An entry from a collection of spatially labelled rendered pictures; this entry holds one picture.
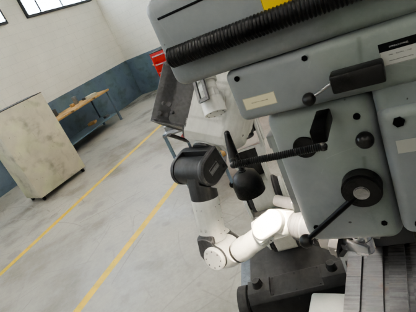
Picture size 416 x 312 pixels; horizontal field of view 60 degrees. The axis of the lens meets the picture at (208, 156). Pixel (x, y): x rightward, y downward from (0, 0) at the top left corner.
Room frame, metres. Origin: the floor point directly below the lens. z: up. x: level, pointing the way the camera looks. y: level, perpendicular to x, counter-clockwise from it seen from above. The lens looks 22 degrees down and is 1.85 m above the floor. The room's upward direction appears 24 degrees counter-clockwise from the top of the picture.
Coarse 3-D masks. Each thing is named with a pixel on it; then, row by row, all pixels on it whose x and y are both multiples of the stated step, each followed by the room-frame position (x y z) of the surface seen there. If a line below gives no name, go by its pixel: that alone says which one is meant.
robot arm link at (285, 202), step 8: (280, 200) 0.88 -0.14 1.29; (288, 200) 0.86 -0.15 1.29; (288, 208) 0.85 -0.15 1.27; (288, 216) 0.83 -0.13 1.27; (296, 216) 0.80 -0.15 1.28; (288, 224) 0.81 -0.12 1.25; (296, 224) 0.78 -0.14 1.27; (280, 232) 0.82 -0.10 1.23; (288, 232) 0.81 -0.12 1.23; (296, 232) 0.78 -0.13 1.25
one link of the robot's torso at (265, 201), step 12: (252, 144) 1.45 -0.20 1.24; (264, 144) 1.36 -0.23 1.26; (240, 156) 1.41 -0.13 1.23; (252, 156) 1.40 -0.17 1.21; (264, 168) 1.34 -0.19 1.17; (264, 180) 1.35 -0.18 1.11; (276, 180) 1.38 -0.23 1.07; (264, 192) 1.35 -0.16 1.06; (276, 192) 1.34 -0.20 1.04; (252, 204) 1.37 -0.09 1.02; (264, 204) 1.35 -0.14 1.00
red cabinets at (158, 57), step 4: (160, 48) 6.42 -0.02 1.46; (152, 52) 6.40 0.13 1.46; (156, 52) 6.26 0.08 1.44; (160, 52) 6.23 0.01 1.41; (152, 56) 6.30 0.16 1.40; (156, 56) 6.27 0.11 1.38; (160, 56) 6.23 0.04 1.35; (164, 56) 6.20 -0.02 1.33; (152, 60) 6.32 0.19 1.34; (156, 60) 6.28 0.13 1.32; (160, 60) 6.24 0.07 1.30; (164, 60) 6.21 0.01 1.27; (156, 64) 6.30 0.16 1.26; (160, 64) 6.26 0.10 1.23; (156, 68) 6.32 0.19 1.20; (160, 68) 6.27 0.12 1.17; (160, 72) 6.29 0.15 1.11
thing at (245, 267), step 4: (348, 252) 1.53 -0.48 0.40; (344, 256) 1.51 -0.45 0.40; (248, 260) 1.81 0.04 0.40; (344, 260) 1.49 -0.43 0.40; (244, 264) 1.79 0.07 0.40; (248, 264) 1.77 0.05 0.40; (344, 264) 1.46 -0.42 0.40; (244, 268) 1.76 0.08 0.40; (248, 268) 1.74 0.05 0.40; (344, 268) 1.44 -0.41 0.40; (244, 272) 1.72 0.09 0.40; (248, 272) 1.71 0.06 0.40; (244, 276) 1.69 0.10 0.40; (248, 276) 1.68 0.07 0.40; (244, 280) 1.66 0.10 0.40; (248, 280) 1.64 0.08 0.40; (244, 284) 1.63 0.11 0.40
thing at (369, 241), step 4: (356, 240) 0.66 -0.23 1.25; (360, 240) 0.65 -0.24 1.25; (364, 240) 0.65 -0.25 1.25; (368, 240) 0.65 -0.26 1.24; (372, 240) 0.65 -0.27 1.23; (368, 244) 0.65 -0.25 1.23; (372, 244) 0.65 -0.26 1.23; (372, 248) 0.65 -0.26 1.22; (356, 252) 0.67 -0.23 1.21; (372, 252) 0.65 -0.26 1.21
